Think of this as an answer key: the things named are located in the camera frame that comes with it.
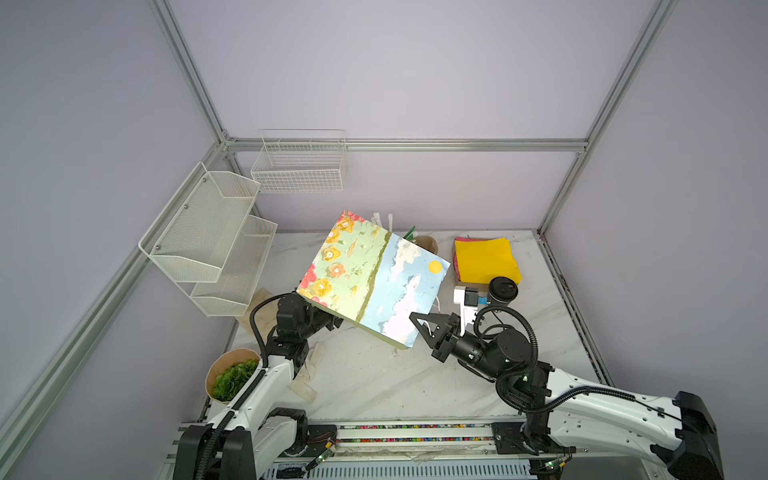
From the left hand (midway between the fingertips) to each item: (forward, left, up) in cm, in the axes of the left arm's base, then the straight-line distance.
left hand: (354, 294), depth 79 cm
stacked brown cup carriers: (+34, -24, -16) cm, 45 cm away
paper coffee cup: (+7, -44, -8) cm, 46 cm away
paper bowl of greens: (-18, +31, -8) cm, 37 cm away
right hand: (-15, -14, +14) cm, 24 cm away
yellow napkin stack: (+25, -43, -16) cm, 53 cm away
